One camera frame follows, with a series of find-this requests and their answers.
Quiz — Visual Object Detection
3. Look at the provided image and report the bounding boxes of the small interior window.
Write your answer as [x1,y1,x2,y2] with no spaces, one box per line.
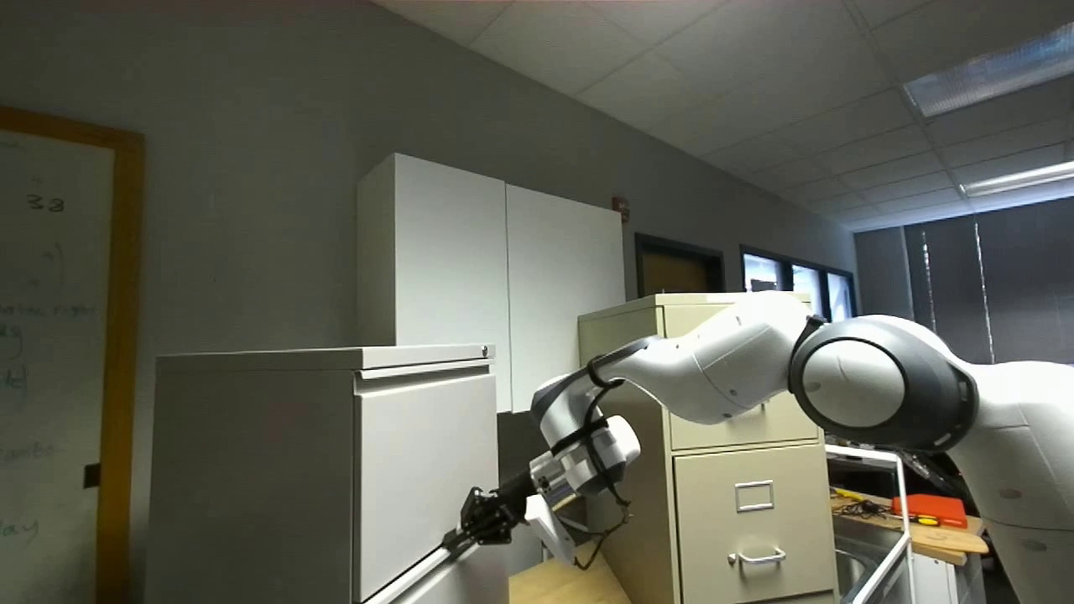
[825,268,861,328]
[738,249,789,300]
[787,260,830,322]

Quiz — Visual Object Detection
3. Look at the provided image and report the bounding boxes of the white two-drawer cabinet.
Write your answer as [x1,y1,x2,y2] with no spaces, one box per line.
[145,343,503,604]

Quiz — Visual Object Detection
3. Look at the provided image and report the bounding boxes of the dark window blinds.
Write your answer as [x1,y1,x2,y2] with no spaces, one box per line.
[853,197,1074,368]

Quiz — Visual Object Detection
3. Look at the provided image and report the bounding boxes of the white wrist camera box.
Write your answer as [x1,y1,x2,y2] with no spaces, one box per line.
[520,444,592,564]

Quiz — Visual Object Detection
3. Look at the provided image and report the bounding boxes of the orange tool case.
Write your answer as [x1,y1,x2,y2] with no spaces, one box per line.
[890,490,972,529]

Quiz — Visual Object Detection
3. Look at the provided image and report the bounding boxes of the large ceiling light panel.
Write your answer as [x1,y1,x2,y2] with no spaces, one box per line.
[900,19,1074,121]

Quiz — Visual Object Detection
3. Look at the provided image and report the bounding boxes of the dark wooden door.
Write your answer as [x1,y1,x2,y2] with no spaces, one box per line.
[633,233,728,301]

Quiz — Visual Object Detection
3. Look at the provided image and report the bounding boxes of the wooden workbench top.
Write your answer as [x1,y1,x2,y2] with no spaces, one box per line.
[832,488,994,566]

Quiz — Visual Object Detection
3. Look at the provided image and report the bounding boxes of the white cabinet drawer with handle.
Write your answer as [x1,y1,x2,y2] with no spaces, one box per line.
[361,533,519,604]

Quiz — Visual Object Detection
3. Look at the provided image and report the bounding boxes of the white wall cabinet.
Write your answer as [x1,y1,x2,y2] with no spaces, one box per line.
[357,150,627,417]

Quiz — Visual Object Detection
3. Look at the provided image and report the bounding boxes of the beige metal filing cabinet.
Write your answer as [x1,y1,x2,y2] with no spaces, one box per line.
[573,288,842,604]

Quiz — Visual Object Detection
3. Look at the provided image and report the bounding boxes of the white metal rail frame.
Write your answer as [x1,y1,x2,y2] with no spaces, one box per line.
[824,439,917,604]

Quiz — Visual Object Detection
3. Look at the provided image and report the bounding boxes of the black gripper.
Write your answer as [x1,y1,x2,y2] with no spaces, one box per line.
[439,466,553,558]

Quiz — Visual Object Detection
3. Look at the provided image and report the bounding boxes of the narrow ceiling light strip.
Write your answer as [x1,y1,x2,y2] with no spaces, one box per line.
[958,159,1074,205]

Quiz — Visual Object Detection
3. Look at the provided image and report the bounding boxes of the whiteboard with wooden frame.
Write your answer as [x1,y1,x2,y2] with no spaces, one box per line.
[0,105,147,604]

